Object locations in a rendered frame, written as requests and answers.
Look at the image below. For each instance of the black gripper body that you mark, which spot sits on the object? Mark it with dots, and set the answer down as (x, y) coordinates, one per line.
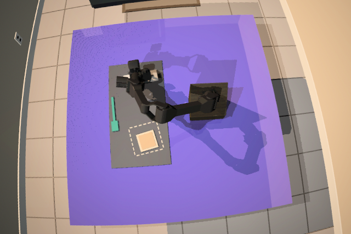
(133, 64)

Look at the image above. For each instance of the green trowel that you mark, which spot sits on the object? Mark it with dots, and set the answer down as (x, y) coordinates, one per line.
(114, 123)

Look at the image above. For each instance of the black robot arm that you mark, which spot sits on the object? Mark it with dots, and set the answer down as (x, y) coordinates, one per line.
(164, 111)

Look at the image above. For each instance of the peach square tile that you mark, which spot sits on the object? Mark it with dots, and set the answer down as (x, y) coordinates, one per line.
(147, 141)

